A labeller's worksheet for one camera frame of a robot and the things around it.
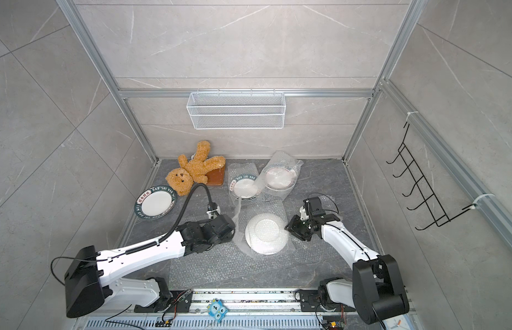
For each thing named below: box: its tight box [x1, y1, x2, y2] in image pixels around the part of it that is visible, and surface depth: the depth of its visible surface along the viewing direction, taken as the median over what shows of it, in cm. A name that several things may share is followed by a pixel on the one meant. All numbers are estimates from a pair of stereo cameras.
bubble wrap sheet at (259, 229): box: [232, 192, 296, 259], surface depth 92 cm
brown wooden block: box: [205, 163, 226, 186], surface depth 110 cm
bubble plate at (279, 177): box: [253, 150, 305, 203], surface depth 112 cm
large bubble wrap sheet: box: [169, 198, 356, 290], surface depth 83 cm
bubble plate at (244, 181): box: [227, 162, 262, 203], surface depth 109 cm
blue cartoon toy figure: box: [206, 298, 229, 323], surface depth 72 cm
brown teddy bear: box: [165, 140, 226, 196], surface depth 108 cm
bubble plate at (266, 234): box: [244, 212, 289, 256], surface depth 90 cm
